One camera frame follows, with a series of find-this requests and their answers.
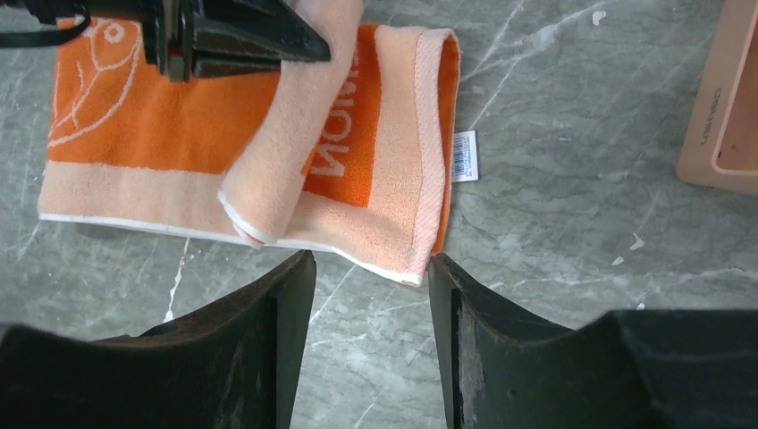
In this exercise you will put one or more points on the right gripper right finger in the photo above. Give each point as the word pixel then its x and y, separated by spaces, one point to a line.
pixel 503 366

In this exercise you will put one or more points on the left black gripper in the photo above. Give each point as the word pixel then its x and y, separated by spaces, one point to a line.
pixel 227 38

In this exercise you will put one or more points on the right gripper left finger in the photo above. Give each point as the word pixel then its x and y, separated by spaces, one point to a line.
pixel 233 363

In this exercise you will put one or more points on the orange and cream towel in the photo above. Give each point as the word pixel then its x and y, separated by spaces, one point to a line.
pixel 352 156

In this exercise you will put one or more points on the orange plastic file organizer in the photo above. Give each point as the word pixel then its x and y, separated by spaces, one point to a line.
pixel 720 146

